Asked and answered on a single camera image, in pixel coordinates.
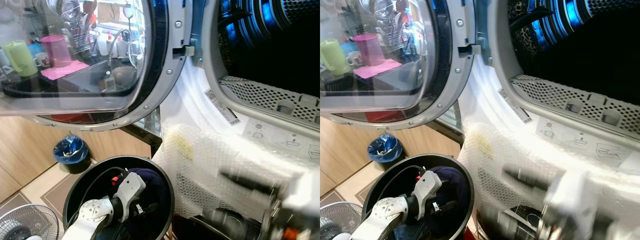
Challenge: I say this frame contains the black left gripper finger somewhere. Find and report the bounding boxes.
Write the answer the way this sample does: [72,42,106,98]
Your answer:
[219,169,281,196]
[502,167,550,192]

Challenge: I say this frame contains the dark blue garment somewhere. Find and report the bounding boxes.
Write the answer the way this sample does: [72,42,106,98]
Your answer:
[126,168,164,237]
[429,166,464,237]

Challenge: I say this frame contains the white washing machine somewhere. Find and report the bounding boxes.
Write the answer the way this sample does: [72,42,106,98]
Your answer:
[151,0,321,240]
[456,0,640,240]

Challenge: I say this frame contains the black round laundry basket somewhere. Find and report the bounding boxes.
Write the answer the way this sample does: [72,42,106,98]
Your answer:
[62,155,176,240]
[362,153,475,240]

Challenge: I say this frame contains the clear bubble wrap sheet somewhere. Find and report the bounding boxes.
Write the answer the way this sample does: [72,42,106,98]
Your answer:
[457,122,640,237]
[152,122,321,222]

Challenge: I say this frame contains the white instruction label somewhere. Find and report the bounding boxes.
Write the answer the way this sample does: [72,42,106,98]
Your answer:
[534,115,632,162]
[243,119,321,162]

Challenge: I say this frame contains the white barcode sticker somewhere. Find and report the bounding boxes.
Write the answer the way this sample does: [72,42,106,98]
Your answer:
[498,87,533,124]
[204,88,241,126]

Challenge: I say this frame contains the bin with blue bag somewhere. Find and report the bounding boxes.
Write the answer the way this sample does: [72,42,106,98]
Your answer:
[53,134,91,174]
[367,133,404,164]

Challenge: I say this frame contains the white floor fan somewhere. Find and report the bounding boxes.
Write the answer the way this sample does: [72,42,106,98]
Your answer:
[320,201,356,240]
[0,203,60,240]

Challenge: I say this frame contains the round glass washer door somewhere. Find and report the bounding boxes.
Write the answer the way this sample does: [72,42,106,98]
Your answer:
[320,0,482,132]
[0,0,195,132]

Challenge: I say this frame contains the green plastic jug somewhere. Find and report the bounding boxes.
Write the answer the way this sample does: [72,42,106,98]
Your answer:
[320,38,352,76]
[1,40,39,79]

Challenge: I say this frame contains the pink cloth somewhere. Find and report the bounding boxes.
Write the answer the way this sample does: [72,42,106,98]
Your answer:
[352,59,404,80]
[40,60,90,81]

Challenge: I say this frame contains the steel washer drum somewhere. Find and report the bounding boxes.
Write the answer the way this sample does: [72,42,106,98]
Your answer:
[507,0,640,107]
[217,0,321,99]

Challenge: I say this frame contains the pink plastic jug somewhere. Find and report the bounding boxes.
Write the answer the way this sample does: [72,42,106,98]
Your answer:
[352,33,386,67]
[40,34,74,69]

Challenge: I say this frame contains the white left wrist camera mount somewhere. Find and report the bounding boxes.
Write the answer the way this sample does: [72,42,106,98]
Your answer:
[413,170,444,220]
[112,171,147,212]

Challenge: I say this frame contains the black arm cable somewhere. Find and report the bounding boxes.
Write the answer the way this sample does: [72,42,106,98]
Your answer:
[79,167,126,221]
[374,165,426,212]

